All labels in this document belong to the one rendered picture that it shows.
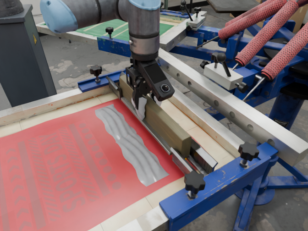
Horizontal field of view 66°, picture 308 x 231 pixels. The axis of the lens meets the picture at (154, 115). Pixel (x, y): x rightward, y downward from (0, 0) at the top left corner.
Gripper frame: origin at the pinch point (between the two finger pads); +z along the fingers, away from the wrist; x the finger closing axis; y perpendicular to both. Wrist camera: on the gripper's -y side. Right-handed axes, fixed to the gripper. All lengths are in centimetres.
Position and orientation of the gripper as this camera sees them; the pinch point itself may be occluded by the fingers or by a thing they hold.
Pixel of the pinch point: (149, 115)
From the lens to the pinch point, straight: 71.5
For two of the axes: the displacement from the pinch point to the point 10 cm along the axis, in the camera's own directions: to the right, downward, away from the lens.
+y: -5.2, -5.4, 6.6
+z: 0.0, 7.7, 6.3
